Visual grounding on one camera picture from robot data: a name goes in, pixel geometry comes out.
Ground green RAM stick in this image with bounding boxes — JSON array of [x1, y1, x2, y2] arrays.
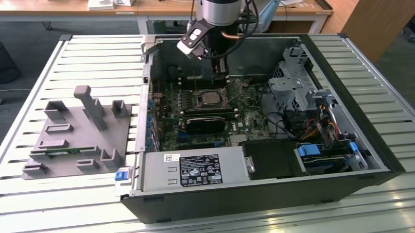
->
[[45, 148, 83, 156]]

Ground silver chipset heatsink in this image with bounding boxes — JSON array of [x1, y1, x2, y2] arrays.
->
[[230, 134, 249, 147]]

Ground black drive cover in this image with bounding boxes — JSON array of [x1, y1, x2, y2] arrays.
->
[[242, 139, 310, 181]]

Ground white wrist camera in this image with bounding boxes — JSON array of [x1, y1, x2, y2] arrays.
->
[[177, 20, 210, 59]]

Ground wooden cabinet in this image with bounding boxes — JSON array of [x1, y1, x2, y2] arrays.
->
[[321, 0, 415, 64]]

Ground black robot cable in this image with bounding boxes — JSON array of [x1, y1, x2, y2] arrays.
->
[[203, 0, 262, 61]]

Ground blue disk carrier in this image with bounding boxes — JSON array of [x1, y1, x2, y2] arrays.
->
[[297, 143, 322, 158]]

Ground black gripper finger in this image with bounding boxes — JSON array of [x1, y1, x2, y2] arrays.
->
[[210, 57, 229, 75]]

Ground silver power supply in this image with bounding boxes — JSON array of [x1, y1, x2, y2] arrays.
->
[[130, 150, 252, 197]]

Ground CPU socket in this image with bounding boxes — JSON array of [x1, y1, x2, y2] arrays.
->
[[191, 88, 233, 110]]

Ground silver drive cage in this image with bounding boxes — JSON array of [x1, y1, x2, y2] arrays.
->
[[261, 46, 336, 115]]

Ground black RAM slot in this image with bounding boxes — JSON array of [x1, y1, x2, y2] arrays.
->
[[181, 84, 229, 90], [182, 111, 238, 116], [182, 108, 238, 113], [179, 81, 229, 86], [182, 115, 238, 119], [178, 75, 232, 80], [178, 78, 230, 83]]

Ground white cardboard box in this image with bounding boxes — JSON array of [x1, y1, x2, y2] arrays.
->
[[89, 0, 117, 11]]

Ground metal socket cover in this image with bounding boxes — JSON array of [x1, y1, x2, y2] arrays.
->
[[224, 78, 252, 100]]

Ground black graphics card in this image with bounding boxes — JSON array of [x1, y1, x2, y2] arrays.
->
[[183, 116, 228, 135]]

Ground disk bay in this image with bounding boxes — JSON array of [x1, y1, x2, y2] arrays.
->
[[294, 138, 370, 177]]

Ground grey parts rack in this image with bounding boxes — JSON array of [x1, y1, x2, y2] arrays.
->
[[22, 85, 134, 181]]

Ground multicolour wire bundle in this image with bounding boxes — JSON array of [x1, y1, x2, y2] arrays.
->
[[301, 103, 344, 148]]

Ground silver CPU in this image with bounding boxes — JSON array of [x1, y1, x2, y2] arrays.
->
[[198, 91, 225, 105]]

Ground wooden desk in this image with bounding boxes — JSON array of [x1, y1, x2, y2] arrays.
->
[[0, 0, 336, 34]]

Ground green motherboard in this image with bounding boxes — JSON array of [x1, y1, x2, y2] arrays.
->
[[150, 76, 284, 151]]

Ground black PC case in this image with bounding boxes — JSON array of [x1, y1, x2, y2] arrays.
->
[[119, 33, 408, 224]]

